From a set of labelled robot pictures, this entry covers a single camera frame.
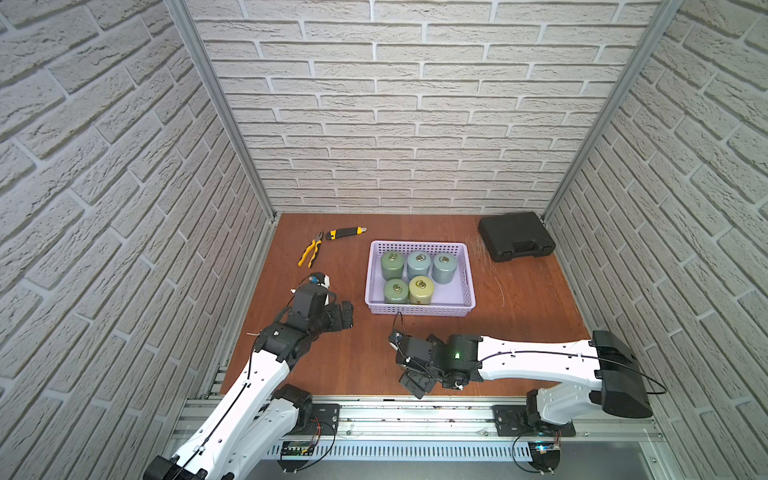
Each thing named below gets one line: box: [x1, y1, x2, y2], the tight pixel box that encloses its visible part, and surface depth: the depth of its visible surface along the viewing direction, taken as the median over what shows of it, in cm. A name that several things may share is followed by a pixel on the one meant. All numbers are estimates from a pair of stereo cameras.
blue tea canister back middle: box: [407, 250, 431, 279], surface depth 97 cm
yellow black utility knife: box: [326, 226, 368, 240], surface depth 116 cm
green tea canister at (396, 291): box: [384, 278, 409, 304], surface depth 90 cm
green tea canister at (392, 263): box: [380, 250, 405, 281], surface depth 98 cm
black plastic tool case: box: [478, 212, 556, 263], surface depth 108 cm
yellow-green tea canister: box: [408, 275, 435, 305], surface depth 91 cm
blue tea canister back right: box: [431, 252, 458, 284], surface depth 97 cm
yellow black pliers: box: [297, 231, 324, 269], surface depth 109 cm
